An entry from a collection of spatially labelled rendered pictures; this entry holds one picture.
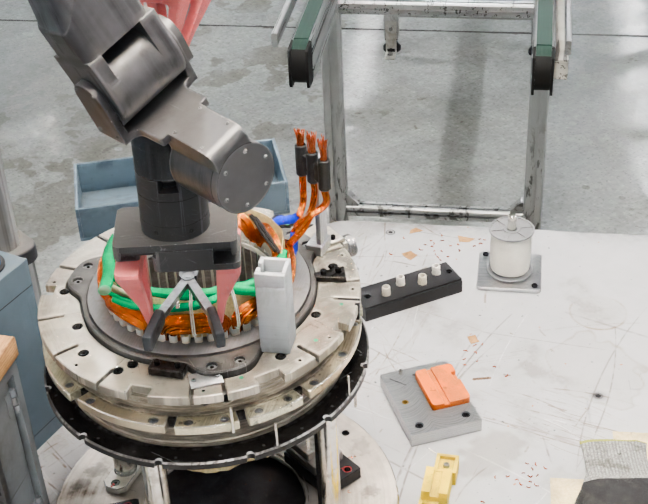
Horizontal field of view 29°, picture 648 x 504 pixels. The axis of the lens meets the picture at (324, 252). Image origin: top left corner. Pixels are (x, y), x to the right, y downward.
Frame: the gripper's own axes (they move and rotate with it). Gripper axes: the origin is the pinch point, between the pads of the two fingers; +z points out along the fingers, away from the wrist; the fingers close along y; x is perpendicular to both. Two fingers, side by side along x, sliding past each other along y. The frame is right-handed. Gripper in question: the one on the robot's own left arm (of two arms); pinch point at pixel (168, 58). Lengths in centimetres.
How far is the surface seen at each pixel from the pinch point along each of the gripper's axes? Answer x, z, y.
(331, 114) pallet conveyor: 64, 36, 171
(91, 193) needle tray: 28.6, 21.4, 26.9
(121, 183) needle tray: 25.8, 20.3, 29.2
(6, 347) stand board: 16.1, 28.9, -5.2
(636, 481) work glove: -39, 49, 35
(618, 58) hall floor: 28, 36, 313
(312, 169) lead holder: -9.8, 11.1, 9.9
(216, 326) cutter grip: -10.5, 20.9, -9.7
